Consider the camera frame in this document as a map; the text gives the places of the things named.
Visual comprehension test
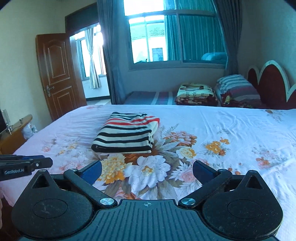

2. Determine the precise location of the striped black white red sweater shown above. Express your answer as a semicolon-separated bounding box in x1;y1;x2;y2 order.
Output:
91;112;160;154

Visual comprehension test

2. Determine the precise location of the wooden bedside table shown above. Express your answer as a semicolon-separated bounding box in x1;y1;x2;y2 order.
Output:
1;114;33;155

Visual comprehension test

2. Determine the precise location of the white plastic bag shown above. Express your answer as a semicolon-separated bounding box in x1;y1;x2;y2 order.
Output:
22;123;38;140

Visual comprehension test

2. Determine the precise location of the colourful red patterned cloth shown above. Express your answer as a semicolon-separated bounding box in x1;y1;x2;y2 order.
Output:
220;93;254;108

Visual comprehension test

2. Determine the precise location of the brown wooden door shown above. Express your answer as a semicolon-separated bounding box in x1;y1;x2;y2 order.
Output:
36;33;87;121

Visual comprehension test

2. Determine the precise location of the folded cartoon print blanket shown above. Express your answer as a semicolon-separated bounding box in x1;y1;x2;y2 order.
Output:
175;83;218;106

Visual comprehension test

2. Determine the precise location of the striped grey pink pillow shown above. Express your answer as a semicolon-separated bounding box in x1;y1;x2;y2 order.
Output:
214;74;260;104

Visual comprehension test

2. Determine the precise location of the striped purple grey bed sheet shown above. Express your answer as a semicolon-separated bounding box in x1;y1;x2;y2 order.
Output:
124;91;177;105

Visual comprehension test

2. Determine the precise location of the red white scalloped headboard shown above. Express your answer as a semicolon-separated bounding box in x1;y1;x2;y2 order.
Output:
247;60;296;110

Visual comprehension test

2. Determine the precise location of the light blue folded quilt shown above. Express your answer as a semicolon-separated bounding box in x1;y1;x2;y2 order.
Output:
201;52;227;64

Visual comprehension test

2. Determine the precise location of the white sheer hallway curtain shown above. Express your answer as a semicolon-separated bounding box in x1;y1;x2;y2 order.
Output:
85;28;101;89

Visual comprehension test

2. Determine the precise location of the aluminium framed window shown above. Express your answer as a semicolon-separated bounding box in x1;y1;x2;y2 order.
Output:
123;1;226;68

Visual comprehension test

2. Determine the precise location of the grey curtain left of window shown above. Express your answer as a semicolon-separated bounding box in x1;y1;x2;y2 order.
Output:
97;0;125;104

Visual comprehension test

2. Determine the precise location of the grey curtain of window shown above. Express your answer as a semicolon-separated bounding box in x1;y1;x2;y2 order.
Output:
213;0;242;75
97;0;125;104

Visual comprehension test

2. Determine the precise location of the grey curtain right of window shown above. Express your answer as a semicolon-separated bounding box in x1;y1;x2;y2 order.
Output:
213;0;242;75

